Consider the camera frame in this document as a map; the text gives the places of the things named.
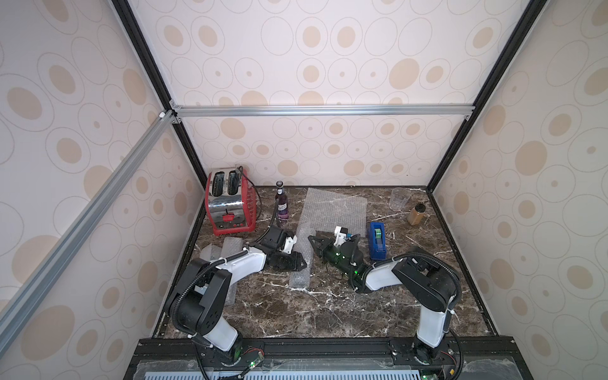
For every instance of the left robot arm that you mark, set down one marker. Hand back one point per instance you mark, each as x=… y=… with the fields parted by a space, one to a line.
x=195 y=306

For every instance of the diagonal aluminium frame bar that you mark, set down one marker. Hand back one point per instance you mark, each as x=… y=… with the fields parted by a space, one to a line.
x=38 y=285

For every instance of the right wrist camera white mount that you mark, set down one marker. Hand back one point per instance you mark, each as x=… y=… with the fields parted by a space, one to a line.
x=341 y=235

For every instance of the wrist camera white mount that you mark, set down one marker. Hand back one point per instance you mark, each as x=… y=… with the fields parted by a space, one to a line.
x=341 y=235
x=289 y=244

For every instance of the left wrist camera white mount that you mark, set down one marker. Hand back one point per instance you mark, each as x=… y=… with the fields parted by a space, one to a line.
x=289 y=244

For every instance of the black right frame post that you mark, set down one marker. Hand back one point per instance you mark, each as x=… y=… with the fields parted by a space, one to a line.
x=513 y=44

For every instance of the purple bottle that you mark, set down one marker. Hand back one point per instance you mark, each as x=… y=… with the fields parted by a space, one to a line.
x=281 y=199

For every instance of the red and chrome toaster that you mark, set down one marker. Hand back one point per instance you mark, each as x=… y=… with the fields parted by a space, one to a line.
x=231 y=201

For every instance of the horizontal aluminium frame bar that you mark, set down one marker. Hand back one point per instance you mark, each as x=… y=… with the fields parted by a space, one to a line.
x=338 y=110

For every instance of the black left frame post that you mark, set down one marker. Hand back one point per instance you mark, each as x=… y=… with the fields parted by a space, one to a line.
x=128 y=20

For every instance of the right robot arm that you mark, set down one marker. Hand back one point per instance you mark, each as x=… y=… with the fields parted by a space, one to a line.
x=432 y=282

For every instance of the brown spice jar black lid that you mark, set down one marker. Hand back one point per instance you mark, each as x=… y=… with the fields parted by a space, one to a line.
x=417 y=214

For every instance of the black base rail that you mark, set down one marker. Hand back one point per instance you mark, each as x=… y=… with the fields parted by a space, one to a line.
x=331 y=358

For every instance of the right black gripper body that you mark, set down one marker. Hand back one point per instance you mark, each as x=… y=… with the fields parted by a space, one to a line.
x=330 y=247

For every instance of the clear drinking glass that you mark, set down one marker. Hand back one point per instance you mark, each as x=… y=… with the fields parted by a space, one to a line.
x=398 y=199

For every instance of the black frame post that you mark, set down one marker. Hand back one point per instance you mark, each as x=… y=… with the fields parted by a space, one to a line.
x=128 y=20
x=513 y=44

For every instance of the blue tape dispenser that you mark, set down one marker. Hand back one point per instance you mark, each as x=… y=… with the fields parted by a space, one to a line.
x=377 y=241

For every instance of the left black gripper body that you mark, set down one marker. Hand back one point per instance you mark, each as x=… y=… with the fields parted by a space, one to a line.
x=276 y=263

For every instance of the stack of bubble wrap sheets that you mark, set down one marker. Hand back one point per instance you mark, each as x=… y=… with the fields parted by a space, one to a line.
x=324 y=211

